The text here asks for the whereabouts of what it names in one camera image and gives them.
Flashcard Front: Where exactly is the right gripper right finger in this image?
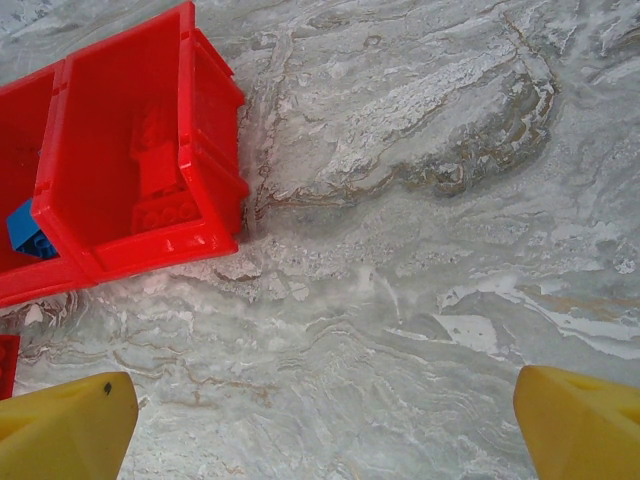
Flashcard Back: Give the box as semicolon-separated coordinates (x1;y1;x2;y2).
513;364;640;480

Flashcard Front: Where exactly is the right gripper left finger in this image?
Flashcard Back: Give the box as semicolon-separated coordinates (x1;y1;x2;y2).
0;370;140;480

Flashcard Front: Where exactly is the blue lego brick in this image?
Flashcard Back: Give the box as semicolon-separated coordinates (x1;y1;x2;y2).
5;197;61;262

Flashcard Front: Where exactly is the red lego brick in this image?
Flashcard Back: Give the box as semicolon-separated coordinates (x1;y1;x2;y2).
130;101;190;200
130;197;204;235
0;333;21;401

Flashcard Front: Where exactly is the red three-compartment container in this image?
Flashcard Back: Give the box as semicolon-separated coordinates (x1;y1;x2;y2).
0;0;251;309

